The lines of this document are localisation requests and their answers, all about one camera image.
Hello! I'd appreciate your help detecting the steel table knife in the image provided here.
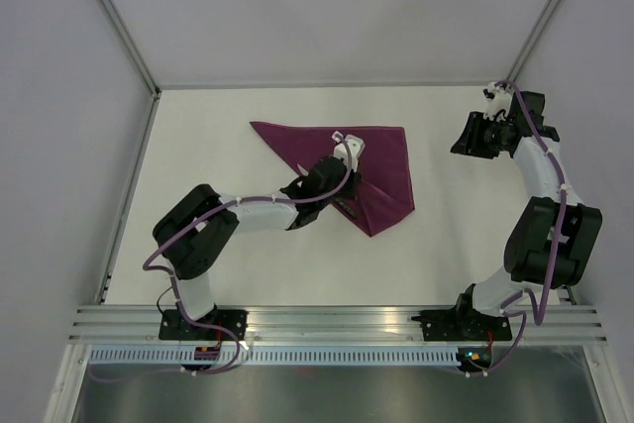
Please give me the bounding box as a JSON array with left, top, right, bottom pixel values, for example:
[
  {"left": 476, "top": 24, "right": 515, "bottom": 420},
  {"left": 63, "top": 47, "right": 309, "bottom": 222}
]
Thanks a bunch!
[{"left": 295, "top": 159, "right": 358, "bottom": 221}]

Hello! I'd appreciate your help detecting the purple cloth napkin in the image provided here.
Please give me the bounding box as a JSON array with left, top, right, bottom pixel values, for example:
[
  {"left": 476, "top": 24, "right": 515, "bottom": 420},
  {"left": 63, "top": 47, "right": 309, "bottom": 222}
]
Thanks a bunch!
[{"left": 251, "top": 122, "right": 415, "bottom": 237}]

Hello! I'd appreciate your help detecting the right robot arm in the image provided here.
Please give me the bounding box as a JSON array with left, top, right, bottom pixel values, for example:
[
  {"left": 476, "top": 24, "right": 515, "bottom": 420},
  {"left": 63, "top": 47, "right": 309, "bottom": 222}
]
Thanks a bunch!
[{"left": 451, "top": 81, "right": 602, "bottom": 339}]

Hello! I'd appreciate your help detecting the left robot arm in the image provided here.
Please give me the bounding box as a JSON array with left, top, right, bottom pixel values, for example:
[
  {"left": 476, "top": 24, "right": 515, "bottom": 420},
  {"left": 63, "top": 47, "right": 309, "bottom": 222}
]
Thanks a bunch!
[{"left": 143, "top": 156, "right": 358, "bottom": 340}]

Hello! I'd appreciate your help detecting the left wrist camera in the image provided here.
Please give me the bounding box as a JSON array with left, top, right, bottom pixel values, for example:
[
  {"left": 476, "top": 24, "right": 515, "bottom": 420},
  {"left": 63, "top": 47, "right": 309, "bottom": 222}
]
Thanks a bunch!
[{"left": 332, "top": 131, "right": 366, "bottom": 161}]

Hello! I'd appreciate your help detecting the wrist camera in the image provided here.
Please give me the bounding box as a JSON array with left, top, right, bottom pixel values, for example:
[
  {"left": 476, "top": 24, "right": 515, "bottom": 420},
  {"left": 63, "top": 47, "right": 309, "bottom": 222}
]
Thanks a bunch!
[
  {"left": 482, "top": 81, "right": 513, "bottom": 122},
  {"left": 332, "top": 131, "right": 366, "bottom": 161}
]

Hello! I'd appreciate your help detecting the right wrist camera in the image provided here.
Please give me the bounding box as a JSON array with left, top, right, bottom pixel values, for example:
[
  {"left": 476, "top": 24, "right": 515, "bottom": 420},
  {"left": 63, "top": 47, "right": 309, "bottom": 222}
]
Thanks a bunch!
[{"left": 482, "top": 81, "right": 513, "bottom": 122}]

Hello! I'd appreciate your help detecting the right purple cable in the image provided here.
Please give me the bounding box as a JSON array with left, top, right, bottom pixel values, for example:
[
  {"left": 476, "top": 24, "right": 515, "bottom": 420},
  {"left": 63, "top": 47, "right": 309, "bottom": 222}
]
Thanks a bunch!
[{"left": 465, "top": 79, "right": 571, "bottom": 379}]

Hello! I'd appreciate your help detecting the purple cable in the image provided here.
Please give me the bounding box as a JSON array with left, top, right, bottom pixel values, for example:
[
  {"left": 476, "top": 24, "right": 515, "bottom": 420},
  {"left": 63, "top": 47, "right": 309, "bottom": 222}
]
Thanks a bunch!
[
  {"left": 88, "top": 133, "right": 359, "bottom": 384},
  {"left": 465, "top": 79, "right": 571, "bottom": 379}
]

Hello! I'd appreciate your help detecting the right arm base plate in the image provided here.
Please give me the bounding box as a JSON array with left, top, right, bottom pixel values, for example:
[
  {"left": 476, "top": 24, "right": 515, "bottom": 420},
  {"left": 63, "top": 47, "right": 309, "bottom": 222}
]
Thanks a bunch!
[{"left": 411, "top": 309, "right": 512, "bottom": 342}]

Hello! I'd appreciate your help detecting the aluminium front rail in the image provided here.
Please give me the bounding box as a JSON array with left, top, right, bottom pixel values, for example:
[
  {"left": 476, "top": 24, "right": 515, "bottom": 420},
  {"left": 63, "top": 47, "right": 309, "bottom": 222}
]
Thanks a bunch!
[{"left": 66, "top": 305, "right": 607, "bottom": 346}]

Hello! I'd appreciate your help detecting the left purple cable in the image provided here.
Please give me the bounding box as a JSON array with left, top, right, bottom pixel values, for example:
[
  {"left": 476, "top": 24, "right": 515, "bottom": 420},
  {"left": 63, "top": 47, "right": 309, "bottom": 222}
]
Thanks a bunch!
[{"left": 88, "top": 133, "right": 359, "bottom": 384}]

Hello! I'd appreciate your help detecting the right aluminium frame post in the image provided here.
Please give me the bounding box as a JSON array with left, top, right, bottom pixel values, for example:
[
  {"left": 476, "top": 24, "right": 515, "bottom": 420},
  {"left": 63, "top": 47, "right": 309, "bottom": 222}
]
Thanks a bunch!
[{"left": 505, "top": 0, "right": 564, "bottom": 82}]

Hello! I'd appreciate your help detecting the aluminium frame post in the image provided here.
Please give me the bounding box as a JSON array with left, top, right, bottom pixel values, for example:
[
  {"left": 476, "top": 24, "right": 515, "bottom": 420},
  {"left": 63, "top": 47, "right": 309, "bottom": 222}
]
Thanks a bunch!
[
  {"left": 96, "top": 0, "right": 160, "bottom": 98},
  {"left": 505, "top": 0, "right": 564, "bottom": 82}
]

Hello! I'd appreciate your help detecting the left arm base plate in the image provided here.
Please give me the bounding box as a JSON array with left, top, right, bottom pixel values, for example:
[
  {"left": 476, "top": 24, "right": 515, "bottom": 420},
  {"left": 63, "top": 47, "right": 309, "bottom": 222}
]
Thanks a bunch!
[{"left": 158, "top": 308, "right": 248, "bottom": 342}]

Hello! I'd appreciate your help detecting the white slotted cable duct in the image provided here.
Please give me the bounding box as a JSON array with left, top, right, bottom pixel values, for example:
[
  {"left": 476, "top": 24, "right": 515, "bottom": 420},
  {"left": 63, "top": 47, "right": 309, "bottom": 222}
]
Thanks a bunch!
[{"left": 89, "top": 345, "right": 459, "bottom": 367}]

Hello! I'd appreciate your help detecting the left aluminium frame post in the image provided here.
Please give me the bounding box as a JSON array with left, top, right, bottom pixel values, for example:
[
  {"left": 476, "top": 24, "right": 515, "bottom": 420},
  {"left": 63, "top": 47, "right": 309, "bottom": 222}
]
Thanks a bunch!
[{"left": 96, "top": 0, "right": 160, "bottom": 98}]

